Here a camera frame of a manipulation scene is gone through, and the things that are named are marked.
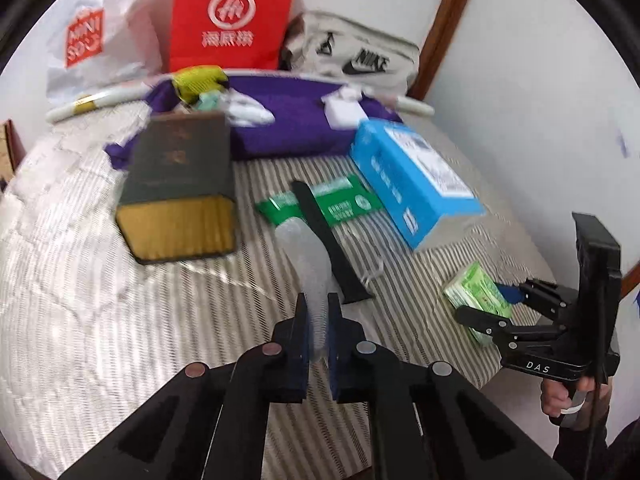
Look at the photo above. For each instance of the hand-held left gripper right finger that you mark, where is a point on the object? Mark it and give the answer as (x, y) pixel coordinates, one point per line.
(335, 330)

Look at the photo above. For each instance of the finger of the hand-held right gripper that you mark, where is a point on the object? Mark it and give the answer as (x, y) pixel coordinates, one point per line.
(550, 300)
(492, 327)

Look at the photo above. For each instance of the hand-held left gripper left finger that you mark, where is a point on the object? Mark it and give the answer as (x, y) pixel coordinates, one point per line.
(301, 330)

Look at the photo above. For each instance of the green tissue pack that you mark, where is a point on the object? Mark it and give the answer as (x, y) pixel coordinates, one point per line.
(475, 285)

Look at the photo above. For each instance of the clear plastic bottle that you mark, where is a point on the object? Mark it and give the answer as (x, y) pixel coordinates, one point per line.
(305, 260)

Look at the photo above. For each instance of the purple plush towel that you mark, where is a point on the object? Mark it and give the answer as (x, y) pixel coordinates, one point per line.
(290, 120)

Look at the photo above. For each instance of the person's right forearm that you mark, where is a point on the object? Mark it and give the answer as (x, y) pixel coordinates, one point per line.
(620, 455)

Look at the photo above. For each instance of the person's right hand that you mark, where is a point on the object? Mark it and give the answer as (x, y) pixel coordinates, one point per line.
(557, 395)

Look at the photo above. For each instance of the clear plastic hook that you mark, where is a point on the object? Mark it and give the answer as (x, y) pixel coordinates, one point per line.
(372, 265)

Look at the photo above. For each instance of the green wet wipes packet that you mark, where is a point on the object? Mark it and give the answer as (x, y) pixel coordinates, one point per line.
(352, 202)

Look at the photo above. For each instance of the blue tissue box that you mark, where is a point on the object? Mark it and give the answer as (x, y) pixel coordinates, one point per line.
(395, 180)

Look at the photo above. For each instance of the dark green thick book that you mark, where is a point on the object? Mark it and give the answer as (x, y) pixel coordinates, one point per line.
(175, 160)

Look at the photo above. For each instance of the small white box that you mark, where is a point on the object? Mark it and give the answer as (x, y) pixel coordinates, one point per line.
(342, 110)

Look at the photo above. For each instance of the white and green pouch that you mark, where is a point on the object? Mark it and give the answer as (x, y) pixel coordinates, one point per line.
(250, 110)

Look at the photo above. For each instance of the mint green small item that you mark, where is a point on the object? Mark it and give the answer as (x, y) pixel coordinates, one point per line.
(206, 101)

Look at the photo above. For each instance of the yellow green packet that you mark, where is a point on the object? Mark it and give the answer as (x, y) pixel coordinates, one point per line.
(197, 82)

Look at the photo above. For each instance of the grey fabric bag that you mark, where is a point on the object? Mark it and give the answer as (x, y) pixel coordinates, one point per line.
(320, 45)

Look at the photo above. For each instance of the white floral mat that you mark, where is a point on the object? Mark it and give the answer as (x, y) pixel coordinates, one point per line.
(115, 95)

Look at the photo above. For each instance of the red paper bag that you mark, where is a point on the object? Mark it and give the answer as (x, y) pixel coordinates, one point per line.
(200, 10)

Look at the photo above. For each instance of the white plastic bag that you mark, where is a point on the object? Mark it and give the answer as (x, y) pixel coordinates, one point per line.
(130, 20)

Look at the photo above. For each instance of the brown wooden door frame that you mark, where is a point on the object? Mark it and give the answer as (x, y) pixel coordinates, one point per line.
(447, 20)

